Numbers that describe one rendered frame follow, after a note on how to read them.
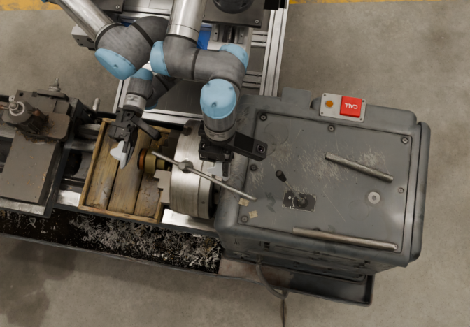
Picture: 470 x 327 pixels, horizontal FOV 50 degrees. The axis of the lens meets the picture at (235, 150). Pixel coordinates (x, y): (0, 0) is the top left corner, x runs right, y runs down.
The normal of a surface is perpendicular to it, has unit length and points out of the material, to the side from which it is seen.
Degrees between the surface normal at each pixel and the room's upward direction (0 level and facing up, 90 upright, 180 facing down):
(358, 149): 0
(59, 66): 0
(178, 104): 0
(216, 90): 11
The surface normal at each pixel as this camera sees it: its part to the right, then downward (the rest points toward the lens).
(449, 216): -0.04, -0.30
